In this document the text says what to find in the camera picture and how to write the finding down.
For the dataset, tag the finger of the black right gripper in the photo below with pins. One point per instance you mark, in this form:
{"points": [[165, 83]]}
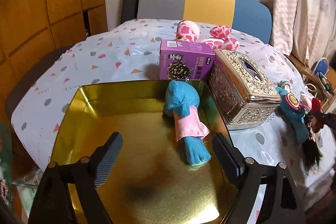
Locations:
{"points": [[329, 120]]}

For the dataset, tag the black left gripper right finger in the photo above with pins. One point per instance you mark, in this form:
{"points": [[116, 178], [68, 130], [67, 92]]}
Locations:
{"points": [[243, 176]]}

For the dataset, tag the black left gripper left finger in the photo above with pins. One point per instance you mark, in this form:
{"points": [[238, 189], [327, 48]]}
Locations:
{"points": [[89, 173]]}

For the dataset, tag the red fuzzy sock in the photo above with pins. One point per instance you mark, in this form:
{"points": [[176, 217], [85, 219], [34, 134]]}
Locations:
{"points": [[316, 107]]}

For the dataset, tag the blue plush monster toy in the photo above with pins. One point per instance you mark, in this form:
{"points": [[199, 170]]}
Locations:
{"points": [[290, 107]]}

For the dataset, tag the blue folding chair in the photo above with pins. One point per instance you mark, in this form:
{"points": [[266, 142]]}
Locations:
{"points": [[321, 67]]}

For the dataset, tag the wooden side table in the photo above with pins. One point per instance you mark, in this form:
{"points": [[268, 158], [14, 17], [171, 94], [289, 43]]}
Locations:
{"points": [[310, 76]]}

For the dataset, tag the knotted grey white sock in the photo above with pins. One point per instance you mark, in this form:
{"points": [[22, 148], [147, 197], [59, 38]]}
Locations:
{"points": [[285, 84]]}

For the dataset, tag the gold metal tray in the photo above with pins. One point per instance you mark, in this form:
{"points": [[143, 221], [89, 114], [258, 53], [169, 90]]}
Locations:
{"points": [[151, 181]]}

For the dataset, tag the ornate silver tissue box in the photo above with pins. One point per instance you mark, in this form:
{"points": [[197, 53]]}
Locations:
{"points": [[244, 94]]}

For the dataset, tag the blue doll pink dress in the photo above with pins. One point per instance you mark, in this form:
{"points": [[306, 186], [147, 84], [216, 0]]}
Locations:
{"points": [[181, 103]]}

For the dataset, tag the purple snack box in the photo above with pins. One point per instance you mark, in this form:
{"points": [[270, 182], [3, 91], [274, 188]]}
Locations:
{"points": [[182, 60]]}

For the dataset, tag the pink spotted plush toy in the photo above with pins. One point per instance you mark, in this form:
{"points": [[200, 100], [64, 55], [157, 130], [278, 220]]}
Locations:
{"points": [[217, 37]]}

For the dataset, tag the grey yellow blue chair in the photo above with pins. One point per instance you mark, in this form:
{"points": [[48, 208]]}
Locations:
{"points": [[248, 16]]}

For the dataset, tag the wooden wardrobe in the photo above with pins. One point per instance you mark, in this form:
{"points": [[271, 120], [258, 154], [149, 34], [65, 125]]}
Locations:
{"points": [[30, 29]]}

